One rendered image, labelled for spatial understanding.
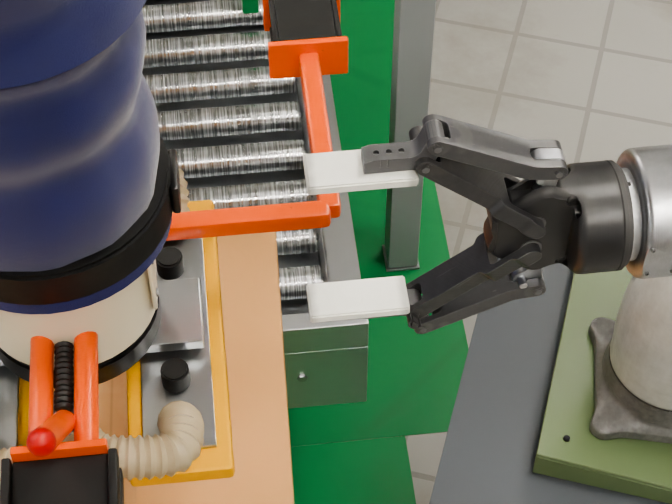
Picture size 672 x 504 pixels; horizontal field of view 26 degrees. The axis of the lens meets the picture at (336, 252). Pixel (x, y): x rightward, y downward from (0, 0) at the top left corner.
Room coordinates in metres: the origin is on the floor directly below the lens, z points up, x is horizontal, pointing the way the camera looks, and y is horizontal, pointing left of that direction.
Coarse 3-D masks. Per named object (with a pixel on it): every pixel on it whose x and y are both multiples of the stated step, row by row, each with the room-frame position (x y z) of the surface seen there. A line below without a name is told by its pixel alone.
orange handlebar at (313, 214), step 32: (320, 96) 1.07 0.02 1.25; (320, 128) 1.03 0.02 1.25; (192, 224) 0.90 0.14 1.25; (224, 224) 0.90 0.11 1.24; (256, 224) 0.90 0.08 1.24; (288, 224) 0.91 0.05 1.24; (320, 224) 0.91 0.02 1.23; (32, 352) 0.75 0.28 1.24; (96, 352) 0.75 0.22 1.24; (32, 384) 0.72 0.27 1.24; (96, 384) 0.72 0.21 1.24; (32, 416) 0.68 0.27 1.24; (96, 416) 0.68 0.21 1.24
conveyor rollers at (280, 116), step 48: (240, 0) 2.00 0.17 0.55; (192, 48) 1.88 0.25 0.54; (240, 48) 1.89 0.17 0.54; (192, 96) 1.78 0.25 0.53; (240, 96) 1.80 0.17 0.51; (240, 144) 1.65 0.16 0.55; (288, 144) 1.65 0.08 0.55; (192, 192) 1.54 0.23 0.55; (240, 192) 1.54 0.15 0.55; (288, 192) 1.54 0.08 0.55; (288, 240) 1.45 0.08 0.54; (288, 288) 1.36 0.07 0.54
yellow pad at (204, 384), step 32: (160, 256) 0.93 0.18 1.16; (192, 256) 0.95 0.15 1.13; (160, 352) 0.83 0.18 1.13; (192, 352) 0.83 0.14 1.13; (224, 352) 0.83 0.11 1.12; (128, 384) 0.79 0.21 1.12; (160, 384) 0.79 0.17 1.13; (192, 384) 0.79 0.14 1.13; (224, 384) 0.79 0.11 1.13; (128, 416) 0.76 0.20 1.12; (224, 416) 0.76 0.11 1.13; (224, 448) 0.72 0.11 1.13; (160, 480) 0.69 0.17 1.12; (192, 480) 0.69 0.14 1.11
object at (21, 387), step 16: (0, 368) 0.81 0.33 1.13; (0, 384) 0.79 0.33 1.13; (16, 384) 0.79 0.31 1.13; (0, 400) 0.77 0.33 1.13; (16, 400) 0.77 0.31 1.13; (0, 416) 0.75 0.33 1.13; (16, 416) 0.75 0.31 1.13; (0, 432) 0.74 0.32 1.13; (16, 432) 0.74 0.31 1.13; (0, 448) 0.72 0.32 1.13
